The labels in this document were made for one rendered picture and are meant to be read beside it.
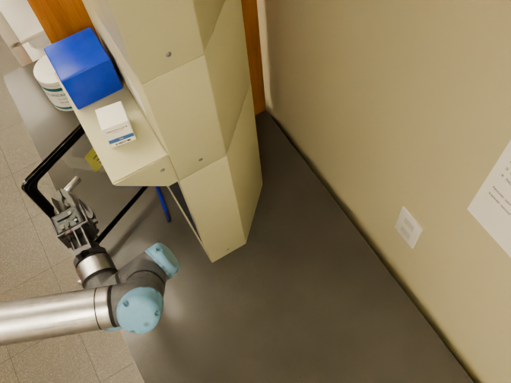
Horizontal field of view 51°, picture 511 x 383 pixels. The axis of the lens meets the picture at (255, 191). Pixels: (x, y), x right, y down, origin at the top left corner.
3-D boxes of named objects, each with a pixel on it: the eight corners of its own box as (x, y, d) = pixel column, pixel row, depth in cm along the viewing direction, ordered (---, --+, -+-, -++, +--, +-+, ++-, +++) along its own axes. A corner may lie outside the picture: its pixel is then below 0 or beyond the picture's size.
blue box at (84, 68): (105, 57, 112) (90, 25, 104) (124, 89, 108) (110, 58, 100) (60, 78, 110) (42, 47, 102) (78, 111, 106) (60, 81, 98)
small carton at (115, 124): (129, 119, 104) (120, 100, 99) (137, 139, 102) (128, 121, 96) (105, 128, 103) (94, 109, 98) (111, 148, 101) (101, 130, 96)
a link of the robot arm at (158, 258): (181, 285, 101) (136, 318, 102) (182, 261, 112) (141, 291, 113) (154, 255, 99) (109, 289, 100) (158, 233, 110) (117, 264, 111)
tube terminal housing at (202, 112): (233, 141, 168) (190, -85, 101) (288, 219, 154) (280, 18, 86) (162, 178, 164) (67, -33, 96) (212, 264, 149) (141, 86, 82)
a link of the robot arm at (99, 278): (149, 312, 109) (116, 336, 110) (127, 269, 114) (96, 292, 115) (128, 308, 102) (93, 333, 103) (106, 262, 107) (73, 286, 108)
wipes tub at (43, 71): (81, 75, 186) (65, 45, 172) (96, 100, 180) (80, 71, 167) (46, 92, 183) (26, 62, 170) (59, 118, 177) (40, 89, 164)
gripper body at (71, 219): (79, 199, 115) (100, 243, 109) (93, 216, 122) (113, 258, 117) (46, 216, 113) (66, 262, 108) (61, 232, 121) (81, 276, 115)
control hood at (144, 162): (116, 77, 122) (103, 46, 113) (179, 182, 108) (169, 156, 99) (70, 99, 120) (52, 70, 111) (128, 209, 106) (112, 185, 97)
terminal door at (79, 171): (157, 176, 158) (117, 90, 123) (86, 256, 148) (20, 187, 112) (155, 175, 159) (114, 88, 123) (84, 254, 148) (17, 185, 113)
